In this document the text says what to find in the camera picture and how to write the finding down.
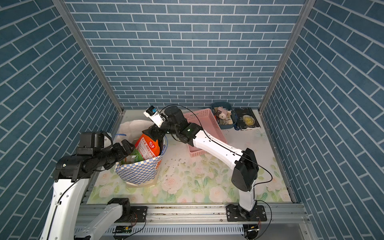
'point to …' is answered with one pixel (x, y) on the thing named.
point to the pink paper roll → (224, 112)
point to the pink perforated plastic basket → (205, 118)
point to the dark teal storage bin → (229, 122)
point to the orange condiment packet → (147, 147)
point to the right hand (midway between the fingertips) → (149, 126)
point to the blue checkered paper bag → (142, 173)
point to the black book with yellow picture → (245, 118)
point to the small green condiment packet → (135, 157)
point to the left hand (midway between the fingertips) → (132, 150)
